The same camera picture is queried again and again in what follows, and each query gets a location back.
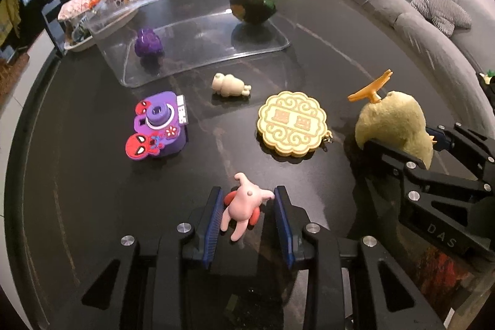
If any clear plastic bin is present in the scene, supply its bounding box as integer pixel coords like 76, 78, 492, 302
92, 0, 290, 88

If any yellow mooncake keychain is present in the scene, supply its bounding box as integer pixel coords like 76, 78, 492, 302
257, 90, 333, 158

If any yellow plush duck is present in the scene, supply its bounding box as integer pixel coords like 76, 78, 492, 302
347, 70, 435, 168

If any white oval tray with clutter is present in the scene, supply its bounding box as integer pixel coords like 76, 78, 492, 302
57, 0, 138, 52

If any cream snowman figurine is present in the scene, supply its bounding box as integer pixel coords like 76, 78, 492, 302
211, 72, 252, 97

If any green ball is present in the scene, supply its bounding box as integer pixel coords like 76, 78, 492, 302
229, 0, 277, 25

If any yellow plaid blanket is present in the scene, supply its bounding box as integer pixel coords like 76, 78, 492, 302
0, 0, 21, 45

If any grey star cushion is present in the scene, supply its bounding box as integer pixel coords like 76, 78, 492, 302
410, 0, 472, 38

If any pink rabbit figurine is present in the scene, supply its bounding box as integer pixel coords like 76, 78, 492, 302
220, 173, 275, 242

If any purple grape toy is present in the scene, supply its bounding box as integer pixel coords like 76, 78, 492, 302
134, 28, 164, 57

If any purple spider toy camera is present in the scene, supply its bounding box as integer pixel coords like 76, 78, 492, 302
125, 91, 188, 161

